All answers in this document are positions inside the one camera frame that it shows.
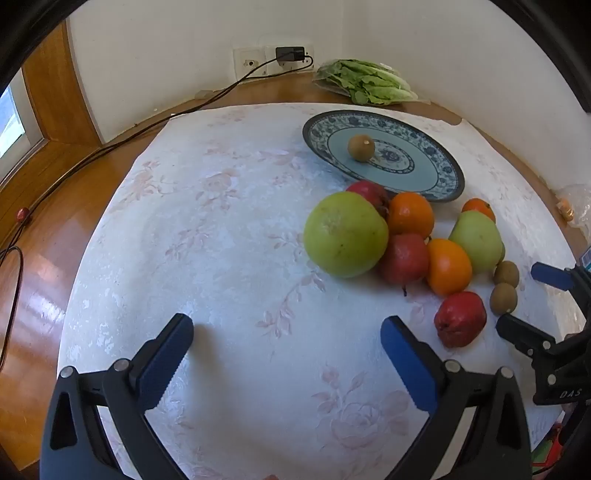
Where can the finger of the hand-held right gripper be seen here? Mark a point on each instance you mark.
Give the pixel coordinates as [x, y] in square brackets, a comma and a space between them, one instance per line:
[549, 275]
[521, 330]

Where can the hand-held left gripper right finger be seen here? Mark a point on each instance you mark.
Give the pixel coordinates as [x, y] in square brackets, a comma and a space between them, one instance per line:
[411, 364]

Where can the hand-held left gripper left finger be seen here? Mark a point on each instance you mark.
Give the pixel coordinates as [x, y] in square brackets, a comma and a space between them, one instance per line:
[168, 355]

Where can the brown kiwi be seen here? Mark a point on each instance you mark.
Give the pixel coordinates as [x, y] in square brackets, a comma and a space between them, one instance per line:
[360, 147]
[503, 297]
[506, 273]

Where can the red apple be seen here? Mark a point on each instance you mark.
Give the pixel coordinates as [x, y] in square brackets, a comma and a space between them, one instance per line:
[461, 318]
[404, 258]
[369, 194]

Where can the green apple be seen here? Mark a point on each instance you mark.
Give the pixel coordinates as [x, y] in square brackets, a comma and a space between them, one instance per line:
[478, 242]

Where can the orange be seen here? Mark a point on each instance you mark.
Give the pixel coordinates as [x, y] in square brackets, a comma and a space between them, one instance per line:
[448, 267]
[480, 206]
[411, 214]

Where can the large green round fruit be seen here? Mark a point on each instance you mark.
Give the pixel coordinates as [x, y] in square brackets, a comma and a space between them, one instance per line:
[344, 237]

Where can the blue patterned ceramic plate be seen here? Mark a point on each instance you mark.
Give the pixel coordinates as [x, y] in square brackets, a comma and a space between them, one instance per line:
[415, 177]

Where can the clear plastic bag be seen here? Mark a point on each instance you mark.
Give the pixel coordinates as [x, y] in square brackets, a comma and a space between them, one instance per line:
[575, 203]

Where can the white floral table mat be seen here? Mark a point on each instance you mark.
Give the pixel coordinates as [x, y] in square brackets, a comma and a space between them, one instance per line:
[231, 230]

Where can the bagged green lettuce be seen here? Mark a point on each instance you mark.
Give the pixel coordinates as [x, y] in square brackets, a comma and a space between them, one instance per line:
[369, 83]

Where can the window pane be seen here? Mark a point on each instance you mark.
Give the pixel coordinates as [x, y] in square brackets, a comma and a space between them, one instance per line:
[11, 120]

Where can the black plug-in charger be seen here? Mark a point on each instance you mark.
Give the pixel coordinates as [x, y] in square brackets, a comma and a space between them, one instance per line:
[290, 53]

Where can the wooden window frame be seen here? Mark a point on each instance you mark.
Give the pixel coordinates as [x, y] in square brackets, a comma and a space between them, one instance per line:
[55, 92]

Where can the white coaxial wall socket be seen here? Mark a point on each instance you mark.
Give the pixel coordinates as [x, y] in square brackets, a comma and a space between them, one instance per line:
[249, 63]

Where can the white wall power socket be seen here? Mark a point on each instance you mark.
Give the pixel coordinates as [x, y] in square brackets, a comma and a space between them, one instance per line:
[309, 50]
[271, 64]

